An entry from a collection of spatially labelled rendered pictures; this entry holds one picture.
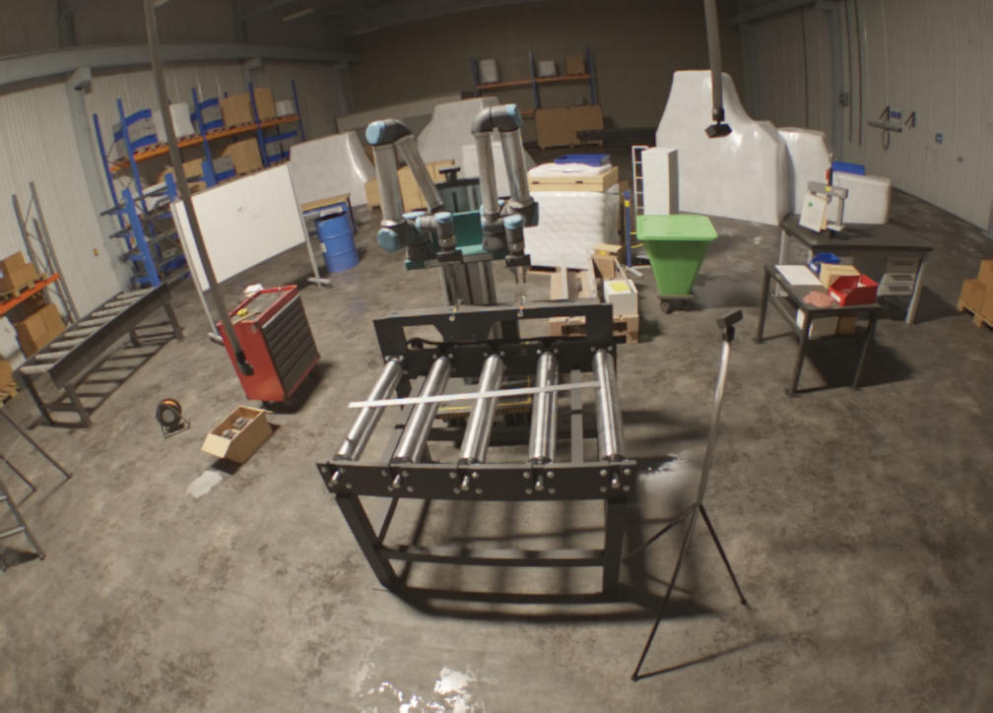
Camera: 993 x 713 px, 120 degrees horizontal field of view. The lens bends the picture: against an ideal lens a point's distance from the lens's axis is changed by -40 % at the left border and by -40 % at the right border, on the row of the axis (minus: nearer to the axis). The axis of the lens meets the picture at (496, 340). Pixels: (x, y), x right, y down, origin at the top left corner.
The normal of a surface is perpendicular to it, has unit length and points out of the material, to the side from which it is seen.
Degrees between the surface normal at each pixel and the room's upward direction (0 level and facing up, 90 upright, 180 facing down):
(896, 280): 90
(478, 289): 90
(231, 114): 90
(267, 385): 90
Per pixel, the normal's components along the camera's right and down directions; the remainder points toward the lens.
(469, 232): -0.04, 0.49
